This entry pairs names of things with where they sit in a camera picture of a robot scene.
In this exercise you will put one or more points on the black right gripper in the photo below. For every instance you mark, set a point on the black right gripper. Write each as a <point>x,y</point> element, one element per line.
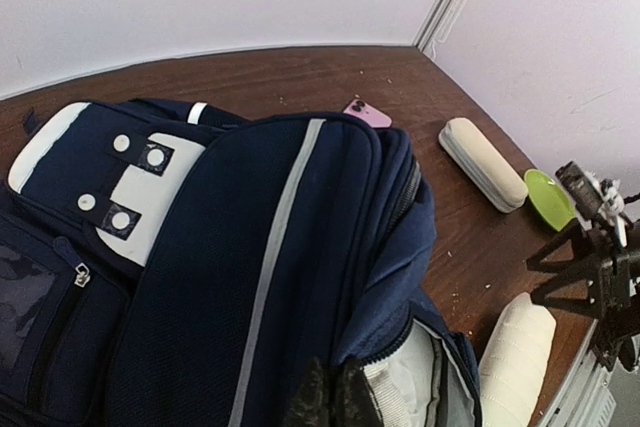
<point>577,249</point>

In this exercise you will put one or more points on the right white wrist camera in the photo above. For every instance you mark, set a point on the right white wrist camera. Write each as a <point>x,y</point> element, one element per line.
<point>598,201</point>

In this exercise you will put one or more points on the beige glasses case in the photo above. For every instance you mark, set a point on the beige glasses case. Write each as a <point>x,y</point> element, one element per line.
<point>480,160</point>

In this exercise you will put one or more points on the white front rail frame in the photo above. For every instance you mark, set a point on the white front rail frame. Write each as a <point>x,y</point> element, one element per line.
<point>584,397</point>

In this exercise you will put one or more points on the green plate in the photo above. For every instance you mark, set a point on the green plate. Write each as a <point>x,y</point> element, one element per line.
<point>549,199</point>

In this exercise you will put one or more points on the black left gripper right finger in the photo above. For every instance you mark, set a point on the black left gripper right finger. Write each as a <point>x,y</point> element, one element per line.
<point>352,402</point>

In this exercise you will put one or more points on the purple smartphone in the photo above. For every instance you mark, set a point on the purple smartphone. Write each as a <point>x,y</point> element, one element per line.
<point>367,113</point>

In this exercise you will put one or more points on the navy blue student backpack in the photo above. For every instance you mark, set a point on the navy blue student backpack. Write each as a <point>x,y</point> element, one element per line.
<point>166,263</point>

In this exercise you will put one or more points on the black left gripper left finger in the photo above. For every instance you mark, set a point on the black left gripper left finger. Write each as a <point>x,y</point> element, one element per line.
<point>310,406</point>

